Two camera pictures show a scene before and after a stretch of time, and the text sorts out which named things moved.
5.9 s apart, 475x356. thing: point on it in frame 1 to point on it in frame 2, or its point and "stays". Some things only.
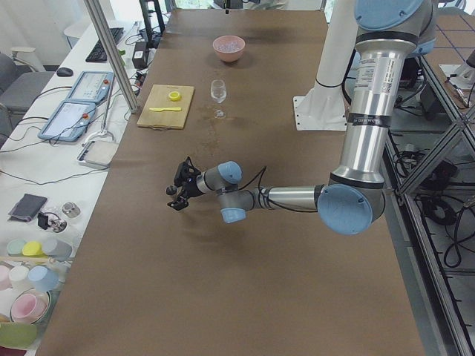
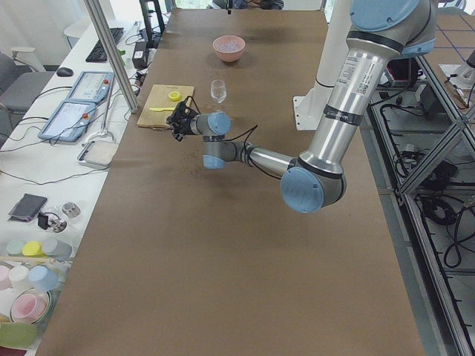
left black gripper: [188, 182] to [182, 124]
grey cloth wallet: [27, 208] stays
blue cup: [44, 279] stays
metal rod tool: [103, 131] stays
